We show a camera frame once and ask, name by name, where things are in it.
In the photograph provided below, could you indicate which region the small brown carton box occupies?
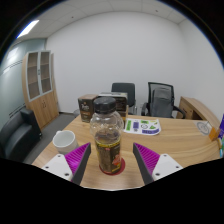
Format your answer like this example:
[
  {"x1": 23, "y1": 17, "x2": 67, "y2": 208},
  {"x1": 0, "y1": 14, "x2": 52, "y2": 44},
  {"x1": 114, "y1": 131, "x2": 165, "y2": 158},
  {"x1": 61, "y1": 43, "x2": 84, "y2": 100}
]
[{"x1": 77, "y1": 93, "x2": 99, "y2": 124}]

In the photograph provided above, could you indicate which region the wooden cabinet with glass doors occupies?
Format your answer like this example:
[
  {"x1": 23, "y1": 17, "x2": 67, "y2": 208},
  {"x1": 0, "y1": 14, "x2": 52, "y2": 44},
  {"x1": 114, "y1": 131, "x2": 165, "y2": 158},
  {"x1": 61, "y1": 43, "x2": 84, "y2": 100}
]
[{"x1": 21, "y1": 49, "x2": 60, "y2": 129}]

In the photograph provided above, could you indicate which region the wooden side desk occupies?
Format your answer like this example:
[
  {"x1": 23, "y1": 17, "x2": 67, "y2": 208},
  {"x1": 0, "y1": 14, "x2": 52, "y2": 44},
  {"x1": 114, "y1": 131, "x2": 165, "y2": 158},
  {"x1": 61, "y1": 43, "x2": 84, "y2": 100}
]
[{"x1": 175, "y1": 96, "x2": 221, "y2": 129}]

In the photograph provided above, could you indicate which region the white and grey mug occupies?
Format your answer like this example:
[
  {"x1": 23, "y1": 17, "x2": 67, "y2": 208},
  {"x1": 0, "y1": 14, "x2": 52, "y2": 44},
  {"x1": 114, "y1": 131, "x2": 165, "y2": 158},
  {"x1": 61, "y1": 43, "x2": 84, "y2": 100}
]
[{"x1": 52, "y1": 129, "x2": 80, "y2": 155}]

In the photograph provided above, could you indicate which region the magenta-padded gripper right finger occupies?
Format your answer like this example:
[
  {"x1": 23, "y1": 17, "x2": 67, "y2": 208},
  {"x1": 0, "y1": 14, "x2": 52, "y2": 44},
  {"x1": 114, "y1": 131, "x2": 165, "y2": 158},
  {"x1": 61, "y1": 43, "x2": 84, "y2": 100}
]
[{"x1": 131, "y1": 142, "x2": 184, "y2": 185}]

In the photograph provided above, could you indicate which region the dark brown carton box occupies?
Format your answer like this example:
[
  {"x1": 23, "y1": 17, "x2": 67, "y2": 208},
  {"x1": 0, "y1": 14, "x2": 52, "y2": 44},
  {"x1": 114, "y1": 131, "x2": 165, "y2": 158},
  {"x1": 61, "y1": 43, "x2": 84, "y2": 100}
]
[{"x1": 98, "y1": 91, "x2": 129, "y2": 114}]

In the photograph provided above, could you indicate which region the black office chair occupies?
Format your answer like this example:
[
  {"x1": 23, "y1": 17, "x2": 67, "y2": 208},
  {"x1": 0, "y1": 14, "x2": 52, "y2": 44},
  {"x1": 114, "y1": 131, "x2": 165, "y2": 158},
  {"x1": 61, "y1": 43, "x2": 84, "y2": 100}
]
[{"x1": 111, "y1": 82, "x2": 137, "y2": 116}]

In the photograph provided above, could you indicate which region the clear drink bottle black cap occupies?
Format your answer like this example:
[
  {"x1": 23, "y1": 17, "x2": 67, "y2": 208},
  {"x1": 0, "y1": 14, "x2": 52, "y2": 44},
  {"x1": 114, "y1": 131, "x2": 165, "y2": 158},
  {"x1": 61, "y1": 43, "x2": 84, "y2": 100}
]
[{"x1": 89, "y1": 96, "x2": 125, "y2": 175}]

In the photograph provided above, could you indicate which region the grey mesh office chair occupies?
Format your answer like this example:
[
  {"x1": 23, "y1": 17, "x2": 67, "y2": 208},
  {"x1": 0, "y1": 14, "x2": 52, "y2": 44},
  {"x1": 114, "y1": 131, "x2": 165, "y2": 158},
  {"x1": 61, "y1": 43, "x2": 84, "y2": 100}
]
[{"x1": 140, "y1": 81, "x2": 186, "y2": 119}]

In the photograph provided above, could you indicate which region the white printed leaflet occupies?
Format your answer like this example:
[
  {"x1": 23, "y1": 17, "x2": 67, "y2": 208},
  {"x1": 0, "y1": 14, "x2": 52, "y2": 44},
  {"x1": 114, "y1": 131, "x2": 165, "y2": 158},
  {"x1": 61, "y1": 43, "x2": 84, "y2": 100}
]
[{"x1": 123, "y1": 117, "x2": 162, "y2": 136}]

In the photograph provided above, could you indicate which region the rectangular ceiling light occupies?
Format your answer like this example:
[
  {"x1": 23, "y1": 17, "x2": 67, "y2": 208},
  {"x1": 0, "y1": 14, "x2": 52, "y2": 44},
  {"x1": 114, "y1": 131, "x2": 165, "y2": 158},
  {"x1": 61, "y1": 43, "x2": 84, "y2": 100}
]
[{"x1": 17, "y1": 19, "x2": 40, "y2": 39}]

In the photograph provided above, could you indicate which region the orange box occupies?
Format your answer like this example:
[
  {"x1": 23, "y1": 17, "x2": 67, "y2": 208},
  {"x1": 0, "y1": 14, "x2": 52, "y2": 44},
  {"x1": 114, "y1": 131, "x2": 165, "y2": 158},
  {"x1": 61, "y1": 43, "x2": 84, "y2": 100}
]
[{"x1": 208, "y1": 126, "x2": 221, "y2": 142}]

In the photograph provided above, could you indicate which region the black leather sofa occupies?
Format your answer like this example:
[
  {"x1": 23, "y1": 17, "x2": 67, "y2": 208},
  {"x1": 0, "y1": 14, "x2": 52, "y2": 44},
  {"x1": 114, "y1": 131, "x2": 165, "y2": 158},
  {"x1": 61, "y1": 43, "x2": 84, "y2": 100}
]
[{"x1": 0, "y1": 107, "x2": 43, "y2": 163}]

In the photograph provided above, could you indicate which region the flat round red coaster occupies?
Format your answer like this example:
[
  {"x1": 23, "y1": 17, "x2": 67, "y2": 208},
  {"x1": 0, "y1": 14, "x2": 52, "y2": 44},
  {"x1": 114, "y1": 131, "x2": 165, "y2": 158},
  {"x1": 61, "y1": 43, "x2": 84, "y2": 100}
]
[{"x1": 98, "y1": 157, "x2": 127, "y2": 176}]

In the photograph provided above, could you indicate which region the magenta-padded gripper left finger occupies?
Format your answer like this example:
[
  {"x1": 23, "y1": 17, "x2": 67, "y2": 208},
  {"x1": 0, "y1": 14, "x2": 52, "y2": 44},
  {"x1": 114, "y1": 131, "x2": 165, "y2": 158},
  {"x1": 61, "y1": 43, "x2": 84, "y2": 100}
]
[{"x1": 40, "y1": 142, "x2": 92, "y2": 185}]

